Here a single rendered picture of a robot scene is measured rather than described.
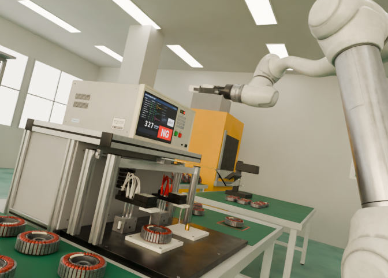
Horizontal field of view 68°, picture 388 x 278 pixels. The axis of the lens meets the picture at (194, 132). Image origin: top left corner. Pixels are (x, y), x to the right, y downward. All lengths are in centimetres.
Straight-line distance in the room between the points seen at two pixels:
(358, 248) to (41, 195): 97
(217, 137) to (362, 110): 411
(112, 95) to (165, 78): 673
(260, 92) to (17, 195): 106
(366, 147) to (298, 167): 558
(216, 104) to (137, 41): 186
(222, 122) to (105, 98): 371
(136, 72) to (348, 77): 473
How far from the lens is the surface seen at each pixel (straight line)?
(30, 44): 824
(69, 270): 79
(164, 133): 122
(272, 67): 137
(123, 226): 112
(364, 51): 80
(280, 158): 632
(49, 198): 113
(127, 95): 111
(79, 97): 129
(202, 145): 484
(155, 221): 133
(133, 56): 547
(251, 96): 132
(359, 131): 72
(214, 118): 484
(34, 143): 123
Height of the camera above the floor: 109
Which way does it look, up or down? 5 degrees up
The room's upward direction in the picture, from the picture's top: 11 degrees clockwise
